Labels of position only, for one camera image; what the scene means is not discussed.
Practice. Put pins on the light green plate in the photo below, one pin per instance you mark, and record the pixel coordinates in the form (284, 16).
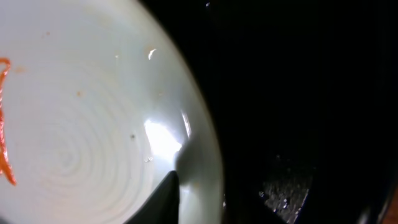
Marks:
(99, 108)

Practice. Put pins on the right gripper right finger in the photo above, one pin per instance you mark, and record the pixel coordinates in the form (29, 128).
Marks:
(243, 207)

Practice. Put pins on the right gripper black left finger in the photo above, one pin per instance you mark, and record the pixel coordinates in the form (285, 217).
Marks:
(158, 202)

